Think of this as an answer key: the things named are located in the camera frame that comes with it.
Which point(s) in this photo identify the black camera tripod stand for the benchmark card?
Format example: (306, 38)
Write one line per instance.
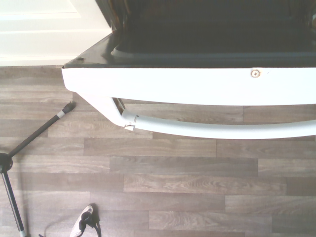
(27, 140)

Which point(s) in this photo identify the dark oven body interior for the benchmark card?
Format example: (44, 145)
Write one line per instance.
(209, 14)

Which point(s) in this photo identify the white oven door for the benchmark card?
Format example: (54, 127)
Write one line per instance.
(172, 84)

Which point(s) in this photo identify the silver oven door screw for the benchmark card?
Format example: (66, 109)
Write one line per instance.
(255, 73)

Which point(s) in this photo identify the white panelled cabinet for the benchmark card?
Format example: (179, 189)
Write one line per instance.
(42, 32)

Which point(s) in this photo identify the white power strip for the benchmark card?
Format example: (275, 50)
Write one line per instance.
(81, 222)

